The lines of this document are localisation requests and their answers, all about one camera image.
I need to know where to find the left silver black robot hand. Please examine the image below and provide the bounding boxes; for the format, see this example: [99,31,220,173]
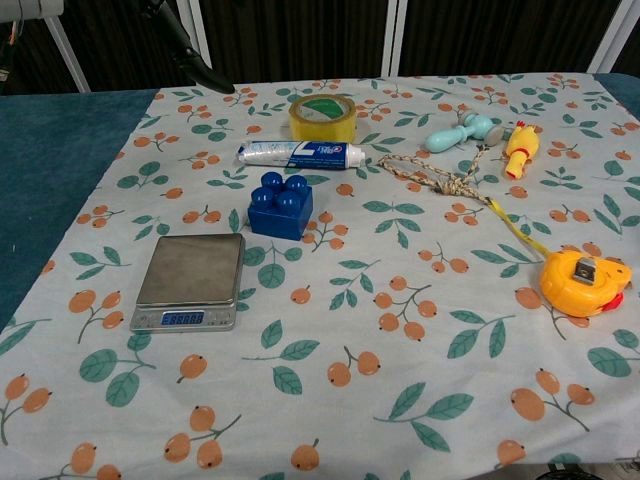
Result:
[143,0,235,95]

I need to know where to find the blue building block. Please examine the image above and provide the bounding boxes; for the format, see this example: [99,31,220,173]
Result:
[247,170,315,242]

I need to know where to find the silver digital kitchen scale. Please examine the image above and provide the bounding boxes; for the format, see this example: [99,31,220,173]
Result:
[129,233,247,334]

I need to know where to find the yellow packing tape roll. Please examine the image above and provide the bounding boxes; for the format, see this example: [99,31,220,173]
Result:
[288,93,357,142]

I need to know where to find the blue white toothpaste tube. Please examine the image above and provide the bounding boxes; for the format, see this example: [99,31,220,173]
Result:
[235,139,365,170]

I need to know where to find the floral print tablecloth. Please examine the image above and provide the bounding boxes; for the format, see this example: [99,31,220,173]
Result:
[0,73,640,480]

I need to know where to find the yellow rubber chicken toy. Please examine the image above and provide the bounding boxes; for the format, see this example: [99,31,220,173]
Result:
[503,120,542,180]

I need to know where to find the yellow tape measure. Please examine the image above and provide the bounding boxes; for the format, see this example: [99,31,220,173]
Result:
[487,197,634,319]

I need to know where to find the white partition frame post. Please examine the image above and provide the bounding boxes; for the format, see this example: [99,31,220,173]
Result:
[177,0,215,85]
[588,0,635,75]
[43,14,92,94]
[382,0,407,77]

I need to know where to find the braided rope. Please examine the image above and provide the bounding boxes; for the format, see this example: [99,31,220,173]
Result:
[377,144,494,205]

